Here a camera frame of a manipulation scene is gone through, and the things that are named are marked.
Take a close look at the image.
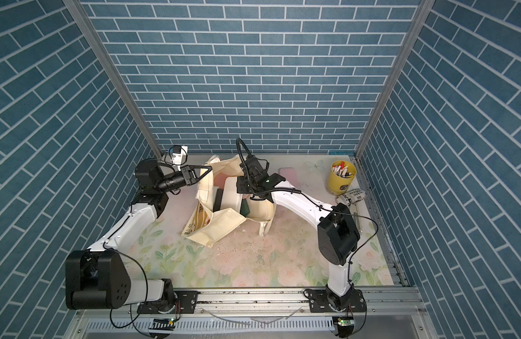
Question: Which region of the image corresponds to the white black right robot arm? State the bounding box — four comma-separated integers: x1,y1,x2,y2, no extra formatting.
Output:
237,155,361,312

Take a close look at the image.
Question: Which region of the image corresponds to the yellow pen cup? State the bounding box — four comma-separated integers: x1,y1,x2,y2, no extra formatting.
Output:
326,160,357,196

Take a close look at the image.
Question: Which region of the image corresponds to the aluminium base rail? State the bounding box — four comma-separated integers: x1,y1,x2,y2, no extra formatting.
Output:
65,287,437,338

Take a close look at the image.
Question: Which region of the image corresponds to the floral cream canvas bag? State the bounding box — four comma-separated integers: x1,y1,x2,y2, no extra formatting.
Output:
181,155,276,247

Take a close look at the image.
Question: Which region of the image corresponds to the pink pencil case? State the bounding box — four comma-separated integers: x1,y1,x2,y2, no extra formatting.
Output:
278,168,301,189

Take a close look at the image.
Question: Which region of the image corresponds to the dark green case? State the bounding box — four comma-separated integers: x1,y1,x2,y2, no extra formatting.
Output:
239,199,251,217

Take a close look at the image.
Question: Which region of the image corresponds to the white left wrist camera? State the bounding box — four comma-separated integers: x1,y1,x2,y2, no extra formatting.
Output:
168,145,188,168

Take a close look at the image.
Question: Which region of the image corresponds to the white pencil case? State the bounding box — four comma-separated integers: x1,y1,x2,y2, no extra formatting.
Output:
220,177,243,213

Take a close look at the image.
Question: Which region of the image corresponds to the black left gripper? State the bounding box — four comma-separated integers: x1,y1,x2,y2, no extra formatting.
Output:
156,167,211,194

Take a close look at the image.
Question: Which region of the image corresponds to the rounded pink pouch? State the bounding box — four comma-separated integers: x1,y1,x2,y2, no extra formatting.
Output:
213,173,229,189

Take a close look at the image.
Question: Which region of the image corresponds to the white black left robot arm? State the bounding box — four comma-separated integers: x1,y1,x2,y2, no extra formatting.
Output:
64,158,212,314

